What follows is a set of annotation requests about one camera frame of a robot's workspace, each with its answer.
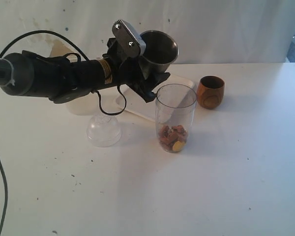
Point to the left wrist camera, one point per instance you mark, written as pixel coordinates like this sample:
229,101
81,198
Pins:
128,38

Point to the clear dome lid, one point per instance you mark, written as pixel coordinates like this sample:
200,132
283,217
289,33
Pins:
103,131

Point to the clear plastic tumbler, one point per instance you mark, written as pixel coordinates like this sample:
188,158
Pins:
169,115

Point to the translucent plastic container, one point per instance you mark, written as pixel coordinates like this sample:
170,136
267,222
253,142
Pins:
83,106

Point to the white rectangular tray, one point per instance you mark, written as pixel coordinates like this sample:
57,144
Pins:
137,106

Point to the stainless steel cup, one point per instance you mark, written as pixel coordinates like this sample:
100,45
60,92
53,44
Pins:
161,51

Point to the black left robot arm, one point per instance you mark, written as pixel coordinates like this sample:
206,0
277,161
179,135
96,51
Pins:
31,75

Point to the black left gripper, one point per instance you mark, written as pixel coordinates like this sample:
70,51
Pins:
127,71

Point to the brown wooden cup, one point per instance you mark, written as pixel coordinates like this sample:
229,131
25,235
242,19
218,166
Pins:
210,92

